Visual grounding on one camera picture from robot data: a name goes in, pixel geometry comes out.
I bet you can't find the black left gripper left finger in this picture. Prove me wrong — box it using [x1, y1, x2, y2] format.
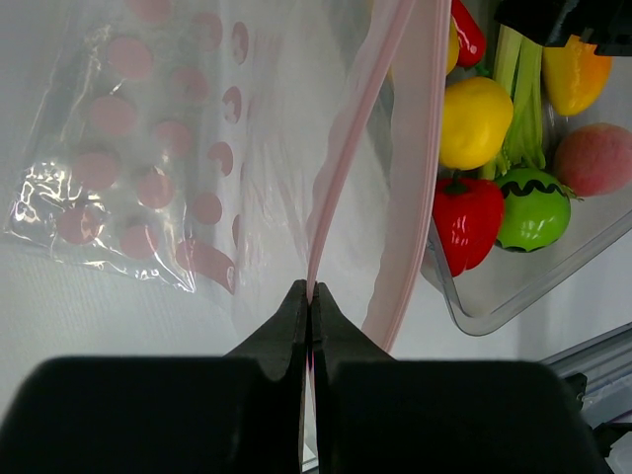
[1, 280, 307, 473]

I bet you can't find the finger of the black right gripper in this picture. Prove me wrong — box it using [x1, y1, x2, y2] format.
[494, 0, 631, 55]

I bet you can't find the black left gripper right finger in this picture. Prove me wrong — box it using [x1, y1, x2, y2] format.
[310, 284, 604, 473]

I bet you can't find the green celery bunch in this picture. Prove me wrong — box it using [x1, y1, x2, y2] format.
[478, 25, 546, 180]

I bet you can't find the clear zip top bag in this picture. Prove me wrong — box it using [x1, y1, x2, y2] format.
[0, 0, 453, 352]

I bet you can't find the clear plastic food bin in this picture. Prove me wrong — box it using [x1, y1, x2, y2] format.
[374, 0, 632, 337]

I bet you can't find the orange yellow mango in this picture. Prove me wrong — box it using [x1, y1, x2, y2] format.
[542, 36, 612, 117]

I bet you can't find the pink peach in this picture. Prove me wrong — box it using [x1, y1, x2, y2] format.
[553, 123, 631, 198]

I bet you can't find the red chili pepper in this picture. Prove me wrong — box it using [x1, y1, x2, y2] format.
[451, 0, 487, 68]

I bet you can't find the orange tangerine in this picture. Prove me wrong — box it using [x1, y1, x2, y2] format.
[445, 20, 460, 74]

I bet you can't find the yellow bell pepper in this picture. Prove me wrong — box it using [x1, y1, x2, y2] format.
[439, 76, 514, 171]

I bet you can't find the green toy watermelon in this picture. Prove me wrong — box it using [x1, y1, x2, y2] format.
[495, 168, 572, 253]

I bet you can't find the red bell pepper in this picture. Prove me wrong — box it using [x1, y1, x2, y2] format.
[433, 175, 505, 277]

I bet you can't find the aluminium mounting rail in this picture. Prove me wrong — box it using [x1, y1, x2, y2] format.
[542, 324, 631, 456]

